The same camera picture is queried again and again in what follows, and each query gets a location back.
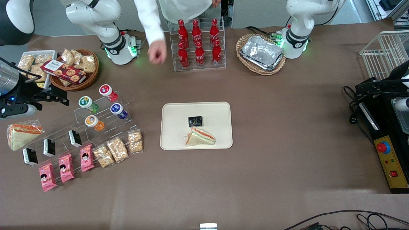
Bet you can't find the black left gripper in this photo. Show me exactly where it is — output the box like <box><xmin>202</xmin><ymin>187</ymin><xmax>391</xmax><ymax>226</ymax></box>
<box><xmin>355</xmin><ymin>78</ymin><xmax>409</xmax><ymax>97</ymax></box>

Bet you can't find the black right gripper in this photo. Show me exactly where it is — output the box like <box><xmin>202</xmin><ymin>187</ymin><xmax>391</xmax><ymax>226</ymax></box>
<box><xmin>0</xmin><ymin>75</ymin><xmax>70</xmax><ymax>111</ymax></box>

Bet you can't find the green gum bottle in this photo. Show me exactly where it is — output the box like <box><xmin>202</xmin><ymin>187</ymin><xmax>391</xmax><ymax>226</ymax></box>
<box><xmin>79</xmin><ymin>96</ymin><xmax>100</xmax><ymax>114</ymax></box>

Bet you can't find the white sleeved right forearm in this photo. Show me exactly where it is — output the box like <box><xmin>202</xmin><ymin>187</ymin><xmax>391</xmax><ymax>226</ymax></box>
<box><xmin>133</xmin><ymin>0</ymin><xmax>167</xmax><ymax>47</ymax></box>

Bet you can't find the white rectangular snack tray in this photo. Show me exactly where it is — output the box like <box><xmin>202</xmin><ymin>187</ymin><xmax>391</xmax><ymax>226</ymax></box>
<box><xmin>18</xmin><ymin>50</ymin><xmax>58</xmax><ymax>89</ymax></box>

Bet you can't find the orange gum bottle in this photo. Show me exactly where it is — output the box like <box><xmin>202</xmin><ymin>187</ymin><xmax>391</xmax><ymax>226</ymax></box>
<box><xmin>85</xmin><ymin>115</ymin><xmax>105</xmax><ymax>132</ymax></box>

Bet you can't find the red gum bottle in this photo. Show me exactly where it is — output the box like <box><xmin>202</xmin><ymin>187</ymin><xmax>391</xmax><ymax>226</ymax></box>
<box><xmin>99</xmin><ymin>84</ymin><xmax>118</xmax><ymax>102</ymax></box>

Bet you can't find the blue gum bottle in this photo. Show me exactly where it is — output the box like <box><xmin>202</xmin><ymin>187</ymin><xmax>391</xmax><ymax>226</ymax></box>
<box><xmin>110</xmin><ymin>103</ymin><xmax>128</xmax><ymax>120</ymax></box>

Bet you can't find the silver foil tray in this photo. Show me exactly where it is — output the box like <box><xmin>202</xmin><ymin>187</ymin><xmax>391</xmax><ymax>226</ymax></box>
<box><xmin>240</xmin><ymin>35</ymin><xmax>285</xmax><ymax>72</ymax></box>

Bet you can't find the beige plastic tray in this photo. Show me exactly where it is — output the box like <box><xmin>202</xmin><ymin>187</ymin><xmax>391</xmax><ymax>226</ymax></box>
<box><xmin>160</xmin><ymin>102</ymin><xmax>233</xmax><ymax>150</ymax></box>

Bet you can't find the person's right hand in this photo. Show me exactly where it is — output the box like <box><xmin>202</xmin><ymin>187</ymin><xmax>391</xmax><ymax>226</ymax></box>
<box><xmin>148</xmin><ymin>40</ymin><xmax>167</xmax><ymax>65</ymax></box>

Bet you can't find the red cookie box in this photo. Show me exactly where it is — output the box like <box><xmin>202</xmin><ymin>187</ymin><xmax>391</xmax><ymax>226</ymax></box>
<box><xmin>41</xmin><ymin>60</ymin><xmax>87</xmax><ymax>85</ymax></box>

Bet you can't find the brown wicker snack basket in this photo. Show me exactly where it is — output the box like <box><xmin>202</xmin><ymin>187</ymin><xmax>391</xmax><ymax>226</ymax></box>
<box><xmin>49</xmin><ymin>49</ymin><xmax>100</xmax><ymax>92</ymax></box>

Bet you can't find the black sealing machine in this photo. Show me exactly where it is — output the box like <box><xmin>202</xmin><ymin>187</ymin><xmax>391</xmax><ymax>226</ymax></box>
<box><xmin>356</xmin><ymin>92</ymin><xmax>409</xmax><ymax>195</ymax></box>

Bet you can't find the clear acrylic stepped stand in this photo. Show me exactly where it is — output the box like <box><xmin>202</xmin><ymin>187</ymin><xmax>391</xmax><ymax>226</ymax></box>
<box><xmin>74</xmin><ymin>91</ymin><xmax>138</xmax><ymax>143</ymax></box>
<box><xmin>24</xmin><ymin>123</ymin><xmax>96</xmax><ymax>180</ymax></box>

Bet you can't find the black white small box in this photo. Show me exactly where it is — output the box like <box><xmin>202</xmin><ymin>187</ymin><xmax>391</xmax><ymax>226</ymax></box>
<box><xmin>22</xmin><ymin>148</ymin><xmax>39</xmax><ymax>167</ymax></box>
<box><xmin>43</xmin><ymin>138</ymin><xmax>57</xmax><ymax>158</ymax></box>
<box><xmin>68</xmin><ymin>130</ymin><xmax>83</xmax><ymax>148</ymax></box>

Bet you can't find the large wrapped triangle sandwich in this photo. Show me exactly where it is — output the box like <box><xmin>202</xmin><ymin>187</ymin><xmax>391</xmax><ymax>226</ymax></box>
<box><xmin>6</xmin><ymin>120</ymin><xmax>45</xmax><ymax>151</ymax></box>

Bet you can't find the pink snack pack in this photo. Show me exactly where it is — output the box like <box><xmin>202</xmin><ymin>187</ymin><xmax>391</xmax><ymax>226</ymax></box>
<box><xmin>80</xmin><ymin>144</ymin><xmax>96</xmax><ymax>173</ymax></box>
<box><xmin>39</xmin><ymin>163</ymin><xmax>58</xmax><ymax>192</ymax></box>
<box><xmin>58</xmin><ymin>154</ymin><xmax>75</xmax><ymax>183</ymax></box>

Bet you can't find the metal shelf rack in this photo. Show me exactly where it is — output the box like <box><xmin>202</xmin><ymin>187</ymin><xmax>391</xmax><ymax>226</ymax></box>
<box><xmin>366</xmin><ymin>0</ymin><xmax>409</xmax><ymax>31</ymax></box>

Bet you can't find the yellow control panel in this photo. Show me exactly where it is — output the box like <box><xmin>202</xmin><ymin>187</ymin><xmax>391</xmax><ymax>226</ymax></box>
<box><xmin>373</xmin><ymin>135</ymin><xmax>409</xmax><ymax>189</ymax></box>

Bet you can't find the black box device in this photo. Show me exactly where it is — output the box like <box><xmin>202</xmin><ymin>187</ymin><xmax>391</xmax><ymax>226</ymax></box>
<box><xmin>379</xmin><ymin>0</ymin><xmax>400</xmax><ymax>11</ymax></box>

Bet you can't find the grey connector block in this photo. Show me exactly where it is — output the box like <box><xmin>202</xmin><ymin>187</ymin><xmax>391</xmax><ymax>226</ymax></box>
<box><xmin>129</xmin><ymin>35</ymin><xmax>143</xmax><ymax>49</ymax></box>

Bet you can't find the light wicker foil basket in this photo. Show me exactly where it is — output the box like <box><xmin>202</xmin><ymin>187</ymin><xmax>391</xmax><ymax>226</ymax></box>
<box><xmin>236</xmin><ymin>33</ymin><xmax>287</xmax><ymax>76</ymax></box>

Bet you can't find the red cola bottle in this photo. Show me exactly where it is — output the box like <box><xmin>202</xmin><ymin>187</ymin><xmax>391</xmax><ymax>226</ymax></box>
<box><xmin>191</xmin><ymin>19</ymin><xmax>203</xmax><ymax>44</ymax></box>
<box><xmin>212</xmin><ymin>39</ymin><xmax>223</xmax><ymax>67</ymax></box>
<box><xmin>178</xmin><ymin>19</ymin><xmax>189</xmax><ymax>44</ymax></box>
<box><xmin>195</xmin><ymin>41</ymin><xmax>206</xmax><ymax>68</ymax></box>
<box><xmin>209</xmin><ymin>18</ymin><xmax>220</xmax><ymax>42</ymax></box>
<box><xmin>177</xmin><ymin>42</ymin><xmax>190</xmax><ymax>69</ymax></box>

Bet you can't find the small wrapped triangle sandwich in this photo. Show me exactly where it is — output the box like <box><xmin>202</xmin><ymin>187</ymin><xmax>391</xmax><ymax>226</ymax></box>
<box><xmin>184</xmin><ymin>127</ymin><xmax>216</xmax><ymax>147</ymax></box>

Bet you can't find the clear acrylic bottle rack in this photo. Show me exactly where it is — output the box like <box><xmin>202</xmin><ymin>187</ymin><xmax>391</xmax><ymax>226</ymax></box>
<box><xmin>168</xmin><ymin>18</ymin><xmax>227</xmax><ymax>72</ymax></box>

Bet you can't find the person torso white top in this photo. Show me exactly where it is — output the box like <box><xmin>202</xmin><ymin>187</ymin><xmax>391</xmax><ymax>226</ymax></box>
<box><xmin>158</xmin><ymin>0</ymin><xmax>223</xmax><ymax>25</ymax></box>

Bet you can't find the black machine cable bundle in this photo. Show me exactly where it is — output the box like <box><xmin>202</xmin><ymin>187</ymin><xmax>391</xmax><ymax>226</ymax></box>
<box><xmin>343</xmin><ymin>85</ymin><xmax>375</xmax><ymax>147</ymax></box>

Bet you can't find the white wire basket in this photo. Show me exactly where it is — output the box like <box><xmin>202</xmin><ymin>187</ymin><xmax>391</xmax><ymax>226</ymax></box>
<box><xmin>359</xmin><ymin>30</ymin><xmax>409</xmax><ymax>81</ymax></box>

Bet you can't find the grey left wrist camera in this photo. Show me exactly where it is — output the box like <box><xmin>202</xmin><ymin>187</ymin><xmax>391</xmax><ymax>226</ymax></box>
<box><xmin>391</xmin><ymin>97</ymin><xmax>409</xmax><ymax>112</ymax></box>

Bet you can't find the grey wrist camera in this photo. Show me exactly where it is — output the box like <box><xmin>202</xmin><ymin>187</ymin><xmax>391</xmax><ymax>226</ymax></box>
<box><xmin>0</xmin><ymin>104</ymin><xmax>37</xmax><ymax>119</ymax></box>
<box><xmin>391</xmin><ymin>97</ymin><xmax>409</xmax><ymax>112</ymax></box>

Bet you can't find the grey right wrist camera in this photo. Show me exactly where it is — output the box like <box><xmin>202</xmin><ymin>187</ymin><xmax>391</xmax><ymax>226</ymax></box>
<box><xmin>0</xmin><ymin>104</ymin><xmax>37</xmax><ymax>119</ymax></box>

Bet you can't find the black arm base cable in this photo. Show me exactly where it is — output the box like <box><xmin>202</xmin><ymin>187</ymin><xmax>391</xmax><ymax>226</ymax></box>
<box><xmin>244</xmin><ymin>26</ymin><xmax>282</xmax><ymax>37</ymax></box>

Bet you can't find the long black cable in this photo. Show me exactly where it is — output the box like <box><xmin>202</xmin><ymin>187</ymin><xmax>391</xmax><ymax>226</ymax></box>
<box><xmin>282</xmin><ymin>210</ymin><xmax>409</xmax><ymax>230</ymax></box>

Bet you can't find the looped black cable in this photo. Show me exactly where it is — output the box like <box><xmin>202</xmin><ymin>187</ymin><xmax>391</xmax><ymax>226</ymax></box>
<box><xmin>356</xmin><ymin>213</ymin><xmax>389</xmax><ymax>230</ymax></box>

